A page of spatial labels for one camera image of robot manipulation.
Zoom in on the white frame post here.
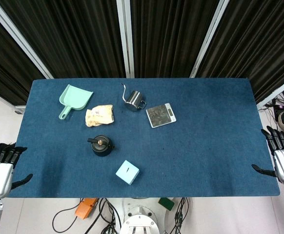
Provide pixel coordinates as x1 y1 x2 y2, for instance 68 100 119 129
189 0 231 79
255 72 284 109
0 0 54 79
116 0 135 78

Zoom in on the crumpled beige paper bag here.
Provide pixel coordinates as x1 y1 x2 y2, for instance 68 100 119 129
84 104 115 128

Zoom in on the black cable bundle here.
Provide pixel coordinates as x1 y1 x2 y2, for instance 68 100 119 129
164 197 194 234
52 197 122 234

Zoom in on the steel gooseneck pitcher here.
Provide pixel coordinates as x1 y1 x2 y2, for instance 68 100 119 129
121 83 148 112

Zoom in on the mint green plastic dustpan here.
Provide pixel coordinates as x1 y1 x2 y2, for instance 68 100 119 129
58 84 94 120

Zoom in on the dark pleated curtain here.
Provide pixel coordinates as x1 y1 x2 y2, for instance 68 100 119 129
195 0 284 104
129 0 221 78
0 0 127 79
0 6 44 106

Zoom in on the silver digital kitchen scale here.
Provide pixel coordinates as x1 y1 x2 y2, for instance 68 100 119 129
145 102 177 129

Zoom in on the orange box under table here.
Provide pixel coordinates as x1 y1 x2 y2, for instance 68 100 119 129
74 197 99 219

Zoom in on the green block under table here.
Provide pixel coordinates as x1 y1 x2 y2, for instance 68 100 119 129
158 197 176 211

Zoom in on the light blue foam cube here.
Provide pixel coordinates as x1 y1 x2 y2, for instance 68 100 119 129
115 159 141 186

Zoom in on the blue table cloth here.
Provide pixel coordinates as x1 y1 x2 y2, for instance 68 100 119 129
7 78 280 198

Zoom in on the black teapot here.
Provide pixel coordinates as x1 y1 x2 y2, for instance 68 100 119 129
87 135 116 157

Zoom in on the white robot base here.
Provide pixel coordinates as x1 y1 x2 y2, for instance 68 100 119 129
120 197 167 234

